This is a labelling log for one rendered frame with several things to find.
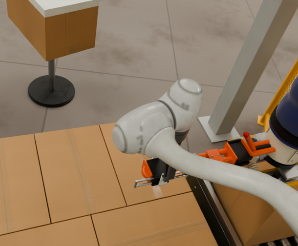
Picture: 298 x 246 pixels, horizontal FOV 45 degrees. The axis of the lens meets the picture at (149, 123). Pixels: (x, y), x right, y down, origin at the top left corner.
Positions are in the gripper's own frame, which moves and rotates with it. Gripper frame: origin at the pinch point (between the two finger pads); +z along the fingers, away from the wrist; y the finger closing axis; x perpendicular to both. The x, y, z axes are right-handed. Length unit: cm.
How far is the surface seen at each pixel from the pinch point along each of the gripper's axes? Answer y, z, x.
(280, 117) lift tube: 3, -15, -49
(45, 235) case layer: 17, 67, 39
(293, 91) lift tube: 5, -27, -49
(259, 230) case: -16, 46, -57
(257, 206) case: -8, 37, -56
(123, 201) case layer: 25, 67, -4
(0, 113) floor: 155, 122, 52
